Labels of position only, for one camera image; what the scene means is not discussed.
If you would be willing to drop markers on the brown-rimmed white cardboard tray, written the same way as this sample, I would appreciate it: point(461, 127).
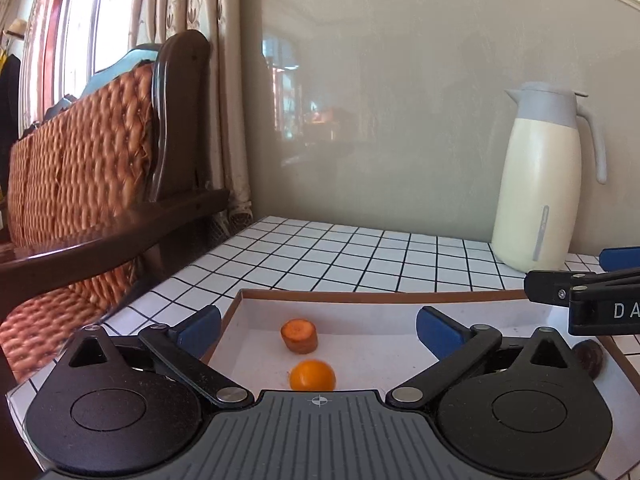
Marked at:
point(369, 338)

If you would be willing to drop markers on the dark jacket hanging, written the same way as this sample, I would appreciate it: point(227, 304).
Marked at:
point(9, 81)

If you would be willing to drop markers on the carrot chunk in tray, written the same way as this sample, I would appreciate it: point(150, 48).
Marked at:
point(300, 336)

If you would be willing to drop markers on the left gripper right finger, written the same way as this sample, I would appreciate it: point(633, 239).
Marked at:
point(465, 352)

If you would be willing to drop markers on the beige patterned curtain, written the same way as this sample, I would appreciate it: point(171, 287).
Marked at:
point(68, 41)

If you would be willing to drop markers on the orange quilted sofa cushion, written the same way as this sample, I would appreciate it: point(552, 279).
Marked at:
point(79, 169)

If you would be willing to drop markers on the straw hat on rack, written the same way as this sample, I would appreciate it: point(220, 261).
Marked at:
point(17, 29)

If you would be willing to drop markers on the dark purple fruit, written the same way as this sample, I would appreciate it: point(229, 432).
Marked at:
point(590, 356)

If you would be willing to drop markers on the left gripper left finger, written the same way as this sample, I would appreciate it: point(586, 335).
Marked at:
point(160, 367)

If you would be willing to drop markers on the cream thermos jug grey lid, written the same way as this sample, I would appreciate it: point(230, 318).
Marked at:
point(542, 177)

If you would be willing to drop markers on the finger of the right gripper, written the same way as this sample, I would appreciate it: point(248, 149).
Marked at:
point(564, 287)
point(619, 258)

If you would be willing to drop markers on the dark wooden sofa chair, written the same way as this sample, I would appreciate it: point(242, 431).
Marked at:
point(159, 234)

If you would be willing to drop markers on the small orange tangerine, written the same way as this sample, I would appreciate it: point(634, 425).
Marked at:
point(312, 375)

